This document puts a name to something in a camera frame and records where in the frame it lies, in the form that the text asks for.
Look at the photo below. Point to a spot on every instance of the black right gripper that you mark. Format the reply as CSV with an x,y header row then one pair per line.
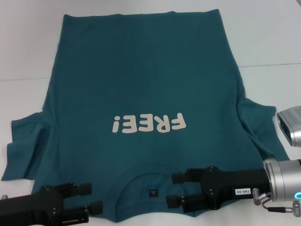
x,y
235,183

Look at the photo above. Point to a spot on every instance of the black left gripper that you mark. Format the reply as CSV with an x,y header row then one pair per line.
x,y
35,207

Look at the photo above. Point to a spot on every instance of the teal T-shirt with FREE print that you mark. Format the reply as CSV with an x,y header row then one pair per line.
x,y
145,82

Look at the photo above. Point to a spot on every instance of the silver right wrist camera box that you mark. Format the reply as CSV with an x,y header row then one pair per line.
x,y
291,127

